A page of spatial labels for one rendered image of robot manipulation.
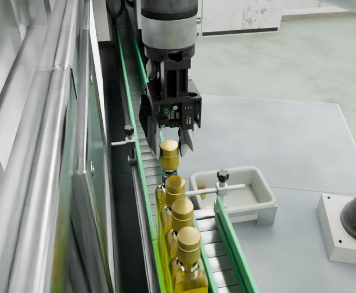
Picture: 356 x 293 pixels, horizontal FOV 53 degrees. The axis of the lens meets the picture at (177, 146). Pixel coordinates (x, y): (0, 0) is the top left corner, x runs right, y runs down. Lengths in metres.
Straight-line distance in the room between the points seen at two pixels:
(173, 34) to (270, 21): 4.41
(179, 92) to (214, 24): 4.12
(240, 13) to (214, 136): 3.36
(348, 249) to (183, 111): 0.67
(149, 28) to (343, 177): 1.02
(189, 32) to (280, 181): 0.86
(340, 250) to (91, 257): 0.72
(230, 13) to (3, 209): 4.47
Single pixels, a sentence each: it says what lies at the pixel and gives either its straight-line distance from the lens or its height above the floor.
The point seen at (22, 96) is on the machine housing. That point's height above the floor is 1.43.
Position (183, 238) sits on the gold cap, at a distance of 0.52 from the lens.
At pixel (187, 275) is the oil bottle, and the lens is 0.57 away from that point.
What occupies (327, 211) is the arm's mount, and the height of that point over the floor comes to 0.81.
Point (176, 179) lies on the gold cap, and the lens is 0.61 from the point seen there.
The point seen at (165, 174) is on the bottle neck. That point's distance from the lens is 0.65.
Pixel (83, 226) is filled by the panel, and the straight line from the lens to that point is 0.45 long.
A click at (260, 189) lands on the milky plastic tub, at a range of 1.13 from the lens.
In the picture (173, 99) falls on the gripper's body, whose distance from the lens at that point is 0.50.
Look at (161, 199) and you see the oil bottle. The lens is 0.68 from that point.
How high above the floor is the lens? 1.57
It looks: 37 degrees down
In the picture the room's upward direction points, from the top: straight up
